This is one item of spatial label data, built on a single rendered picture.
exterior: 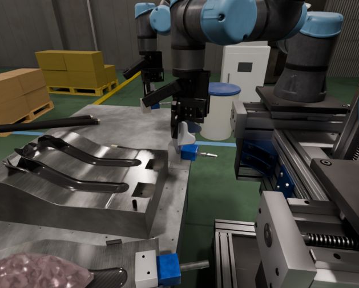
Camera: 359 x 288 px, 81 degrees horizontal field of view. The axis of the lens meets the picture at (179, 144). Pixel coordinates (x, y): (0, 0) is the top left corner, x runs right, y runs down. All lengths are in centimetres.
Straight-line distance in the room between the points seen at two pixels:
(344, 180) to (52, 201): 57
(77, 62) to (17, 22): 400
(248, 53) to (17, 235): 324
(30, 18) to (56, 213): 770
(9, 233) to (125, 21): 639
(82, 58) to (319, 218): 441
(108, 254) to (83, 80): 431
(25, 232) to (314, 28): 90
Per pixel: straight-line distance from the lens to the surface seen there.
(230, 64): 342
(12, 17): 849
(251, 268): 124
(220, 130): 256
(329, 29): 73
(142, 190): 57
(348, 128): 66
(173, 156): 58
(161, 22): 70
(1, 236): 69
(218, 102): 240
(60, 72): 493
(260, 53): 346
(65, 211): 57
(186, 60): 47
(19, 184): 61
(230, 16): 36
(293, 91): 74
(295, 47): 74
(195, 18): 41
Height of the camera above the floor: 124
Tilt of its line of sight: 30 degrees down
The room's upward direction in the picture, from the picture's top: straight up
